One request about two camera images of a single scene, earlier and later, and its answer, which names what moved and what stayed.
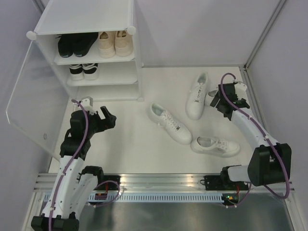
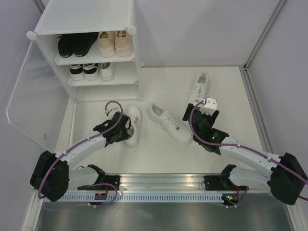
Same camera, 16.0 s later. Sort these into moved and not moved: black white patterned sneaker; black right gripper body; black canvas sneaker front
Moved: black right gripper body
Not moved: black white patterned sneaker; black canvas sneaker front
